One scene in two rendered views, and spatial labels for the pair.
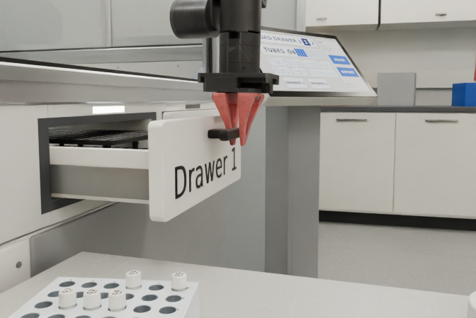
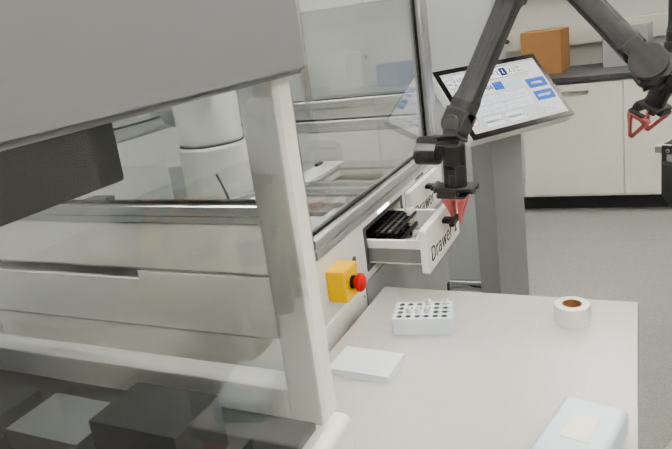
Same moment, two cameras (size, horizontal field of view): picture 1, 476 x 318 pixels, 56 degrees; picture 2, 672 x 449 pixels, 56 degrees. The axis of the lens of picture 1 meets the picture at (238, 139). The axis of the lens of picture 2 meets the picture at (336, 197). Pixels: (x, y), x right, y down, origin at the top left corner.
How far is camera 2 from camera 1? 1.03 m
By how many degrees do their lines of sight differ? 14
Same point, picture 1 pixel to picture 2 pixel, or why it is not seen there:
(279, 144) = (484, 169)
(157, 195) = (425, 262)
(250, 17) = (460, 158)
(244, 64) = (459, 183)
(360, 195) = (585, 177)
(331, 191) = (550, 175)
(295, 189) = (501, 206)
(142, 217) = not seen: hidden behind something
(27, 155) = (361, 247)
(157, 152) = (424, 244)
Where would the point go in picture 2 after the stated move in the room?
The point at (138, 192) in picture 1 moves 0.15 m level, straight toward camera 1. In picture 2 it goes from (414, 260) to (429, 284)
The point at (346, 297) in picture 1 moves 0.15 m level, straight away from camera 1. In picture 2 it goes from (514, 302) to (521, 275)
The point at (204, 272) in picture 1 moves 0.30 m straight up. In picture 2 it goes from (449, 294) to (438, 172)
